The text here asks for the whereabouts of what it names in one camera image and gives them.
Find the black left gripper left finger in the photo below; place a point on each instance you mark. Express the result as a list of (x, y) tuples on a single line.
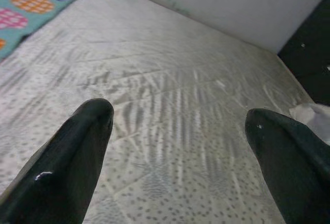
[(59, 169)]

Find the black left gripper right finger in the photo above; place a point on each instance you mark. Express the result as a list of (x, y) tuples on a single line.
[(296, 172)]

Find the white pillow with green tree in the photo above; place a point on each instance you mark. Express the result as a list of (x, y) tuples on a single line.
[(317, 120)]

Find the black tufted headboard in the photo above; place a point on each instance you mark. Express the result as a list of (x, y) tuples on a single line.
[(309, 53)]

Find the teal blanket with coloured shapes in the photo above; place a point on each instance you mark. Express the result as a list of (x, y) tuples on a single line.
[(25, 28)]

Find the white quilted mattress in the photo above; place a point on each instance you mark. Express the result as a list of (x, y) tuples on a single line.
[(154, 53)]

